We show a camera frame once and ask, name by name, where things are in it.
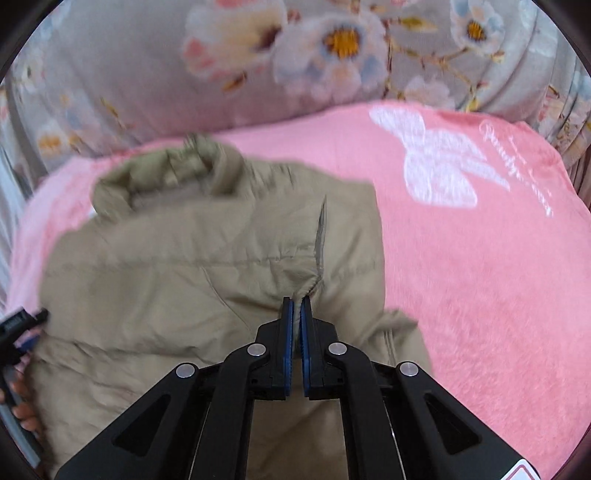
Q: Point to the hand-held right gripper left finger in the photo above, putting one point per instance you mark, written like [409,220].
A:
[287,337]

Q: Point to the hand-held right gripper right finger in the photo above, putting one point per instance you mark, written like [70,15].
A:
[305,337]

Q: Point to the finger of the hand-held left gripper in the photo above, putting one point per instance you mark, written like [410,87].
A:
[18,325]

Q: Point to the khaki puffer jacket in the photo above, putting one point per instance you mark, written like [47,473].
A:
[184,286]

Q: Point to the person's left hand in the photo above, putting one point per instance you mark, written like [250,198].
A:
[25,406]

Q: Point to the grey curtain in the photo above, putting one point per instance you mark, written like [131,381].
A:
[11,194]

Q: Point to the pink printed blanket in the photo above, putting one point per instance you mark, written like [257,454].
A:
[461,300]

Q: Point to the grey floral quilt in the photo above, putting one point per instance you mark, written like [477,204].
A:
[161,78]

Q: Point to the beige curtain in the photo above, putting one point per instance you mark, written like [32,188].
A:
[581,152]

